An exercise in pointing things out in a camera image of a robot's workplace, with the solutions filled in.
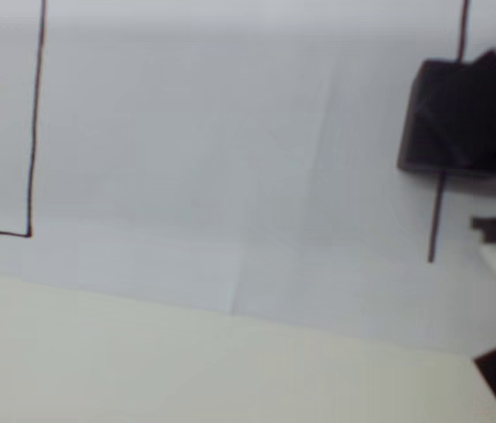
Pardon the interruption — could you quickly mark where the black cube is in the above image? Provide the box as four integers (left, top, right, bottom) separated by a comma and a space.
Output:
396, 48, 496, 180

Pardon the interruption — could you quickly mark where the white paper sheet with markings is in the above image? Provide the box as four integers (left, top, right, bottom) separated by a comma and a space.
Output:
0, 0, 496, 359

